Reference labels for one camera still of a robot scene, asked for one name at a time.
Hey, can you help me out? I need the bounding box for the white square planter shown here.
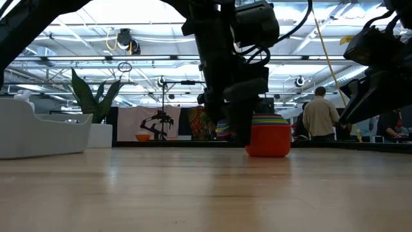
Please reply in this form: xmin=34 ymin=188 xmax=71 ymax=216
xmin=86 ymin=123 xmax=113 ymax=150

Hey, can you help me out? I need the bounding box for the green snake plant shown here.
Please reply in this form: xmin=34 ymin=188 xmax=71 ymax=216
xmin=62 ymin=67 xmax=124 ymax=125

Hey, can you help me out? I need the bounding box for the yellow measuring cup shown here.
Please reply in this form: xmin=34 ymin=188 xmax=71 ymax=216
xmin=216 ymin=119 xmax=290 ymax=135

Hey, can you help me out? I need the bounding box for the yellow hanging strap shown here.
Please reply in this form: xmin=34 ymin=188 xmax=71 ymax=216
xmin=311 ymin=8 xmax=364 ymax=144

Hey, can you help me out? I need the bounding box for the grey plastic basket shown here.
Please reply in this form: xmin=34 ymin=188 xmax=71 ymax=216
xmin=0 ymin=98 xmax=93 ymax=160

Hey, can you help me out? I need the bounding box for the black table frame rail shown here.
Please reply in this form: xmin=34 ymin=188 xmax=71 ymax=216
xmin=112 ymin=140 xmax=412 ymax=152

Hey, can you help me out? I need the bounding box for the black hanging ring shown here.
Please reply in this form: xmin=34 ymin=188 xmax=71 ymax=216
xmin=117 ymin=61 xmax=133 ymax=73

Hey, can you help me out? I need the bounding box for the green measuring cup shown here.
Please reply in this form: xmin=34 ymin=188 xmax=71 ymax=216
xmin=216 ymin=116 xmax=290 ymax=131

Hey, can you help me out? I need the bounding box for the pink hanging cloth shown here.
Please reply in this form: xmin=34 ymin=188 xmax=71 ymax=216
xmin=117 ymin=105 xmax=182 ymax=142

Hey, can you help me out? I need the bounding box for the orange measuring cup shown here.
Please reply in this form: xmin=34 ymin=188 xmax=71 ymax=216
xmin=216 ymin=123 xmax=292 ymax=158

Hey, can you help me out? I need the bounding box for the white figure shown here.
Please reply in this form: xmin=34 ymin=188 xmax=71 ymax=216
xmin=13 ymin=89 xmax=35 ymax=110

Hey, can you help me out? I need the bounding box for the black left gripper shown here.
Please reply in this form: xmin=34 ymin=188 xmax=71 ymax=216
xmin=192 ymin=28 xmax=270 ymax=146

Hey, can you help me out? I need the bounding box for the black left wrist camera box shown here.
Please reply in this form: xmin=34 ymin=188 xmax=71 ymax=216
xmin=233 ymin=1 xmax=281 ymax=48

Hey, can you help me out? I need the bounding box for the black monitor screen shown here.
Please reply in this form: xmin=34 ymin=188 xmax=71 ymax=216
xmin=263 ymin=97 xmax=276 ymax=115

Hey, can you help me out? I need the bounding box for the grey ventilation duct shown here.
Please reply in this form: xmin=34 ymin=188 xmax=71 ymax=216
xmin=19 ymin=44 xmax=57 ymax=67
xmin=318 ymin=61 xmax=368 ymax=93

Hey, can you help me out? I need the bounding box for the long ceiling light rail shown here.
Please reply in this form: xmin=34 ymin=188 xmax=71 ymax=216
xmin=12 ymin=55 xmax=347 ymax=62

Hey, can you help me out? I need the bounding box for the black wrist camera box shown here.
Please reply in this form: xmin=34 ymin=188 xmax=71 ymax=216
xmin=233 ymin=1 xmax=281 ymax=48
xmin=342 ymin=25 xmax=405 ymax=67

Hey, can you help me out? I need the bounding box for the black ceiling cable reel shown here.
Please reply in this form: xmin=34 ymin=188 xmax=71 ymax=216
xmin=105 ymin=28 xmax=133 ymax=52
xmin=128 ymin=39 xmax=142 ymax=56

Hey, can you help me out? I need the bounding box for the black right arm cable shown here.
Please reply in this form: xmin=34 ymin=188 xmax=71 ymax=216
xmin=363 ymin=9 xmax=398 ymax=33

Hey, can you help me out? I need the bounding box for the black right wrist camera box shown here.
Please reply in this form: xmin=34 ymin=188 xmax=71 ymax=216
xmin=342 ymin=25 xmax=405 ymax=67

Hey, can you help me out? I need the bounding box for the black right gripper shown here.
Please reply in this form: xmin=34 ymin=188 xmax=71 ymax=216
xmin=339 ymin=38 xmax=412 ymax=125

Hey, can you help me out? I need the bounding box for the colourful patterned tapestry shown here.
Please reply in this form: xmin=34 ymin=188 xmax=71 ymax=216
xmin=188 ymin=106 xmax=210 ymax=141

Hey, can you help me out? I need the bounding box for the black metal frame stand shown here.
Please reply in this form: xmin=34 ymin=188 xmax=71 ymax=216
xmin=160 ymin=80 xmax=207 ymax=142

